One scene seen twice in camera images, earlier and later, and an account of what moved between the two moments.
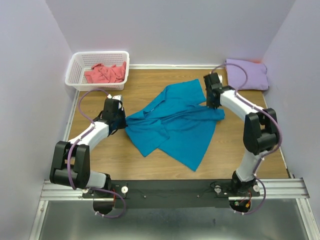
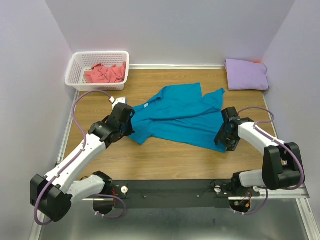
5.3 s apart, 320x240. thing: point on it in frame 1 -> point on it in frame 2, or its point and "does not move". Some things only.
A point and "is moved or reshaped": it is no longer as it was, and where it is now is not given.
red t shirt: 100,74 does not move
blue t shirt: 179,121 is moved or reshaped
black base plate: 171,193 does not move
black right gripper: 209,104 -> 232,145
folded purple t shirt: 256,73 does not move
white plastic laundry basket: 106,70 does not move
